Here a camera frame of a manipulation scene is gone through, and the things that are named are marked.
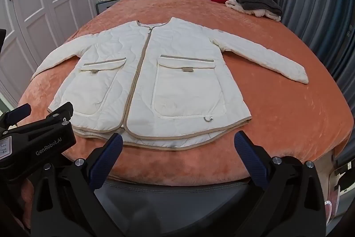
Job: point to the light wooden furniture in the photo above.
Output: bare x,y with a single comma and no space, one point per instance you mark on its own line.
337,170

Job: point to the grey knitted garment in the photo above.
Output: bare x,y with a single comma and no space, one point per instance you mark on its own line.
258,1

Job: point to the orange plush blanket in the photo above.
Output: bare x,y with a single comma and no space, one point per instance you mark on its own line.
277,114

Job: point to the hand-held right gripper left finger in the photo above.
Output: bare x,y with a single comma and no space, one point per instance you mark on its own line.
108,157

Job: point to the dark bedside table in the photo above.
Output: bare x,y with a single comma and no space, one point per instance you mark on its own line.
104,8

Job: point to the cream fleece garment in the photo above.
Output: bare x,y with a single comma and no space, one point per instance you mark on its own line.
231,3

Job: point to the white quilted blanket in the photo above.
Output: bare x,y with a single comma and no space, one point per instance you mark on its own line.
180,59

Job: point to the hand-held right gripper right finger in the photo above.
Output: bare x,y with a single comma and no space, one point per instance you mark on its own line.
249,157

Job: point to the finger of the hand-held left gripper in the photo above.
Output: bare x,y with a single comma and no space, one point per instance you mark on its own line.
18,112
61,112

